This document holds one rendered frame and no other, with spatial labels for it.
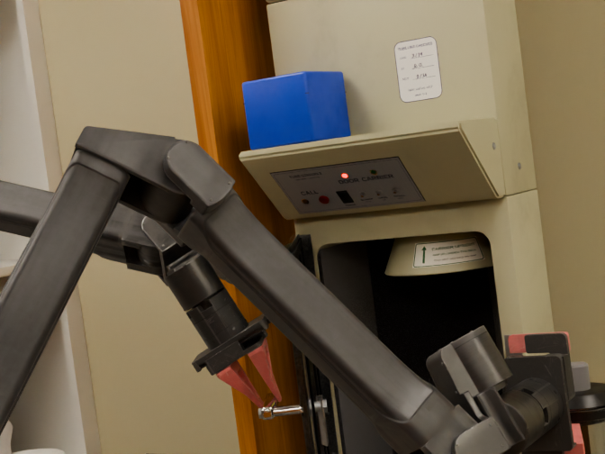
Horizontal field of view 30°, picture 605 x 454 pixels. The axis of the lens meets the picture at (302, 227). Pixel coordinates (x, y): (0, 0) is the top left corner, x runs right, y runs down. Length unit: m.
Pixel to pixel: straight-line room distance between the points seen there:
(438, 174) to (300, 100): 0.20
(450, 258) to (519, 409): 0.42
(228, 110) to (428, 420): 0.64
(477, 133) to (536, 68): 0.52
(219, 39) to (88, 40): 0.83
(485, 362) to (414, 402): 0.09
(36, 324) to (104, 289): 1.40
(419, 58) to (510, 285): 0.31
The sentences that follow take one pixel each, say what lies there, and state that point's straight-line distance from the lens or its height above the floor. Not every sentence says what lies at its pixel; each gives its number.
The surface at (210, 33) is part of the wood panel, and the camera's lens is 1.57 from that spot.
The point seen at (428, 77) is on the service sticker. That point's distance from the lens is 1.47.
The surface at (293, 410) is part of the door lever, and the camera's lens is 1.33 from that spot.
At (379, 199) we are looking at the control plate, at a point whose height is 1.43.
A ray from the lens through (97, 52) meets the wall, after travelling 2.37.
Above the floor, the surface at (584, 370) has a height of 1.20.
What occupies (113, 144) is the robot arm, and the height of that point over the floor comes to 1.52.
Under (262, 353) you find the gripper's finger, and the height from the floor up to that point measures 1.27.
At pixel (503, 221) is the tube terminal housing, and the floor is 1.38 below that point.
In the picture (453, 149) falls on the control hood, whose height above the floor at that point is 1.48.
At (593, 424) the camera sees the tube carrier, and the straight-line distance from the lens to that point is 1.34.
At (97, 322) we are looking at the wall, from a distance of 2.44.
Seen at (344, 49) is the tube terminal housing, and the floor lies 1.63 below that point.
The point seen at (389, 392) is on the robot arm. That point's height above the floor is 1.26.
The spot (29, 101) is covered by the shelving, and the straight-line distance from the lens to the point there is 2.49.
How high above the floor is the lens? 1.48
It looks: 3 degrees down
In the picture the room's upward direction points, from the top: 7 degrees counter-clockwise
